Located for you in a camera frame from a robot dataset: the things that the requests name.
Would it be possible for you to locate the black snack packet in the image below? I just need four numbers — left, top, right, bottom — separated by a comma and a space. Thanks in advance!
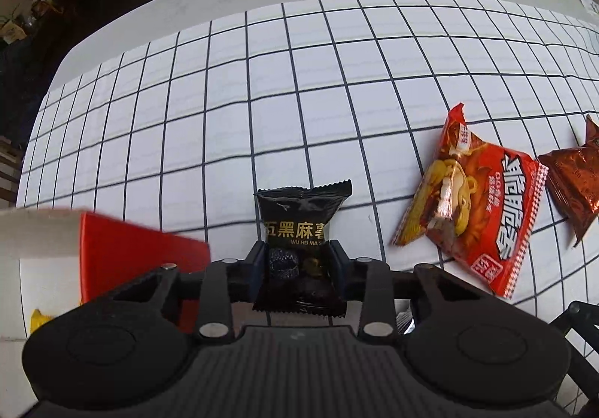
253, 179, 353, 318

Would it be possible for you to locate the red orange snack packet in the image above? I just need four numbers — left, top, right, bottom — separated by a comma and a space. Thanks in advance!
393, 102, 549, 299

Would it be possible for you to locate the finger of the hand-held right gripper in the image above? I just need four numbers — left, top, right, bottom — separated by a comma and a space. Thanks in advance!
547, 300, 599, 400

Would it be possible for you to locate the yellow snack packet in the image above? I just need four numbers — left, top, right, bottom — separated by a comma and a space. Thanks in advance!
29, 308, 57, 335

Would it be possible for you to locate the red and white cardboard box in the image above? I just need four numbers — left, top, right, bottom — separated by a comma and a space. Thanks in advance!
0, 208, 211, 344

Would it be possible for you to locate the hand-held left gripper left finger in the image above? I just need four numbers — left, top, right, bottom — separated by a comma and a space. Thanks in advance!
82, 240, 265, 344

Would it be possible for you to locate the brown foil snack packet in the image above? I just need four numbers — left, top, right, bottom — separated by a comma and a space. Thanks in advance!
537, 114, 599, 245

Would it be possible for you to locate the white grid tablecloth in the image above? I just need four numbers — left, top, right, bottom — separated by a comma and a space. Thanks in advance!
14, 0, 599, 418

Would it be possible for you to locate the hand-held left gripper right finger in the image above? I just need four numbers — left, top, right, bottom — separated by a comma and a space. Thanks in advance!
328, 240, 506, 344

